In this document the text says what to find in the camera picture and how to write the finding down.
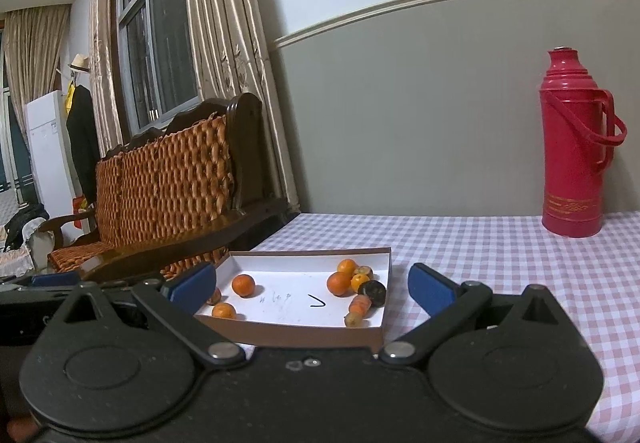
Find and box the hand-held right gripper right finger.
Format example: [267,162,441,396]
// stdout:
[377,263,577,367]

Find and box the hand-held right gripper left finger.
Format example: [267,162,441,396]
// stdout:
[49,262,247,369]

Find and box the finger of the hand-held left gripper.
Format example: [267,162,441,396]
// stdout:
[0,272,82,291]

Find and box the dark brown round fruit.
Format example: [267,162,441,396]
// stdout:
[357,280,388,308]

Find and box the brown pastry roll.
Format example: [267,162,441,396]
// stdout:
[348,295,372,319]

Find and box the brown cardboard box white inside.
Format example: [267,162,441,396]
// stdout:
[192,247,392,354]

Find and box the person's left hand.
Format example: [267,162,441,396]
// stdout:
[0,415,37,443]

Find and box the white lace chair cover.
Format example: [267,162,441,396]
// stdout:
[0,218,56,279]

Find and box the black bag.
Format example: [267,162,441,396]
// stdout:
[2,203,51,249]

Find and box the pink white checked tablecloth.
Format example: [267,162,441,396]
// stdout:
[247,210,640,443]

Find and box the woven orange bench cushion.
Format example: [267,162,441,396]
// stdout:
[50,113,236,276]

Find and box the white standing air conditioner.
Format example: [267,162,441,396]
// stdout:
[22,90,81,224]

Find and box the glass door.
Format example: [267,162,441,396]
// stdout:
[0,30,38,206]

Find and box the black hanging jacket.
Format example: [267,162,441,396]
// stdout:
[66,84,101,204]

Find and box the dark wooden bench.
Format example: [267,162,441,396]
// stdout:
[37,92,301,284]

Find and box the red thermos flask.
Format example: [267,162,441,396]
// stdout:
[538,46,628,238]

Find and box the beige striped curtain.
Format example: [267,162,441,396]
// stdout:
[2,6,71,124]
[182,0,301,214]
[89,0,126,159]

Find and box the window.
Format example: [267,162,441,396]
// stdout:
[112,0,201,136]

